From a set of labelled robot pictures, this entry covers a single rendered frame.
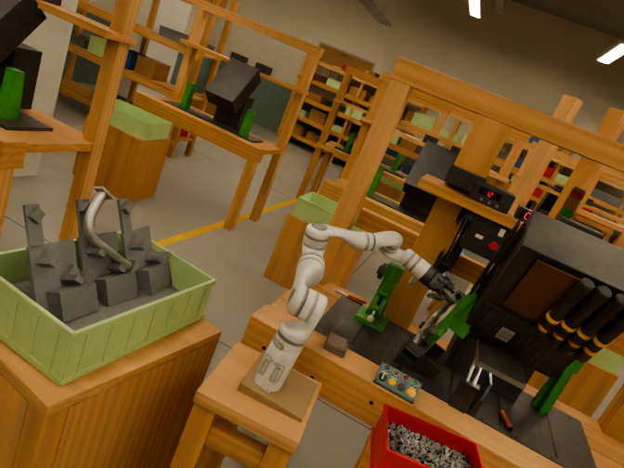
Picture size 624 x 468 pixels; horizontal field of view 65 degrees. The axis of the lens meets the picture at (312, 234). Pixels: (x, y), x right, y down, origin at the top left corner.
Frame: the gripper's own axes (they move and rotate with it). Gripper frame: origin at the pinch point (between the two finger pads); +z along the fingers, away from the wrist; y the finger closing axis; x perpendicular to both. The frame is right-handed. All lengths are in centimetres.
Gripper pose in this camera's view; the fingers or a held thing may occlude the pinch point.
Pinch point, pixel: (453, 297)
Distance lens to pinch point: 194.6
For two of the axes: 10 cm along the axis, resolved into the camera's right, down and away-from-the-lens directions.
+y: 6.4, -6.5, 4.1
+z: 7.5, 6.5, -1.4
